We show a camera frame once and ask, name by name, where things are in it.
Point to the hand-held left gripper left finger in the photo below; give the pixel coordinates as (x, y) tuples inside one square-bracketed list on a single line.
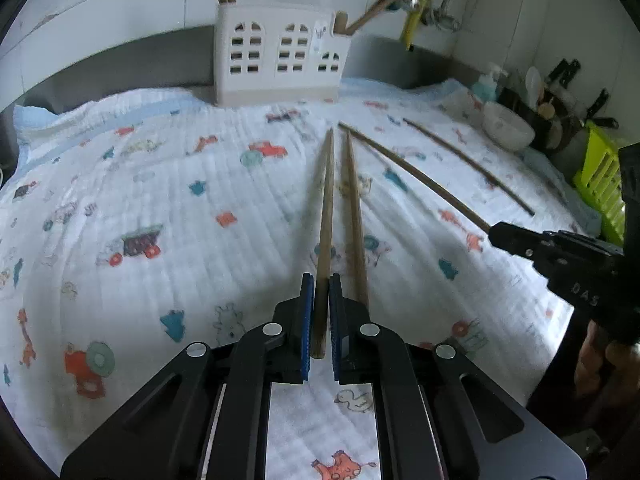
[(306, 330)]

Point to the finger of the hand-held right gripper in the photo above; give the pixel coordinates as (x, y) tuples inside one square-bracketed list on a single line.
[(525, 245)]

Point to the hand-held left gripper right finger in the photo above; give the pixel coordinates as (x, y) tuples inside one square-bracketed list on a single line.
[(336, 330)]

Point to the white house-shaped utensil holder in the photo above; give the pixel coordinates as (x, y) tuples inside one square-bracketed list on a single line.
[(270, 85)]

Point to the person's right hand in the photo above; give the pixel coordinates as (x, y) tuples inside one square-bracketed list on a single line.
[(595, 360)]

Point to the green plastic basket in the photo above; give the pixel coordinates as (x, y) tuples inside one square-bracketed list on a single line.
[(600, 175)]

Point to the black utensil container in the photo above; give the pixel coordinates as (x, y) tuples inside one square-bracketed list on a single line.
[(562, 132)]

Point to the white ceramic bowl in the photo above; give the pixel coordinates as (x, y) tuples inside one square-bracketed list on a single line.
[(507, 127)]

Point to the small wooden spoon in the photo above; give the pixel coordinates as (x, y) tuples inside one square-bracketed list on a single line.
[(546, 110)]

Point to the white printed cartoon cloth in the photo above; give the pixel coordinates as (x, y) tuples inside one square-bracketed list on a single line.
[(200, 220)]

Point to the white plastic spatula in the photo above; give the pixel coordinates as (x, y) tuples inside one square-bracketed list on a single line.
[(533, 85)]

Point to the teal soap pump bottle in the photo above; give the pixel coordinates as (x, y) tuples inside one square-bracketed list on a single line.
[(487, 87)]

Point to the metal water valve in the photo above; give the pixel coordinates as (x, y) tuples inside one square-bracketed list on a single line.
[(407, 1), (442, 19)]

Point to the yellow gas pipe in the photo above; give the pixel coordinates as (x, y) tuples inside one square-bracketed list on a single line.
[(422, 5)]

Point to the light blue underpad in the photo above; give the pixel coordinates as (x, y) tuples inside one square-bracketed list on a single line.
[(30, 120)]

